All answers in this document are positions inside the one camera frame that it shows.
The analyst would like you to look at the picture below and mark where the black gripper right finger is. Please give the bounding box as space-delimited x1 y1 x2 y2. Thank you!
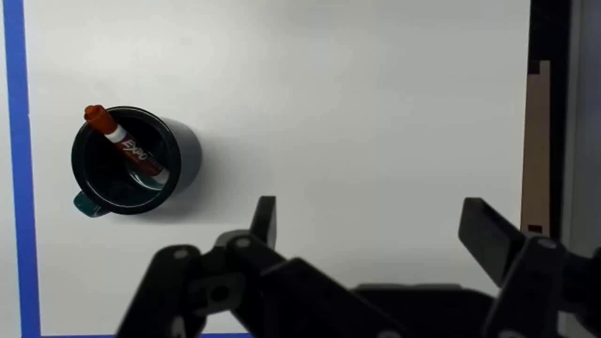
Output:
457 195 601 338

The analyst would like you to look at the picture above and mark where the long blue tape strip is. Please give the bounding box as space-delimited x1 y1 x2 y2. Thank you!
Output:
2 0 44 338

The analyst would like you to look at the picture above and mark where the dark teal mug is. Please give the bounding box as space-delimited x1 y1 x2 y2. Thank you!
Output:
70 103 203 220

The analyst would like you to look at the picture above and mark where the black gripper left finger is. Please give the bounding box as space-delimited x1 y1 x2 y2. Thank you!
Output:
115 194 410 338

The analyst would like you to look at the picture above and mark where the black vertical post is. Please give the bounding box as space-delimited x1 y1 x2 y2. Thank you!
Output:
528 0 573 241

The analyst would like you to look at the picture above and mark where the light wooden plank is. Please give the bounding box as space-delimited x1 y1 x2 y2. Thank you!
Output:
521 58 555 239

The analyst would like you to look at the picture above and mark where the red capped marker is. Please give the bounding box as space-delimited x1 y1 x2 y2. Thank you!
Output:
83 103 171 184

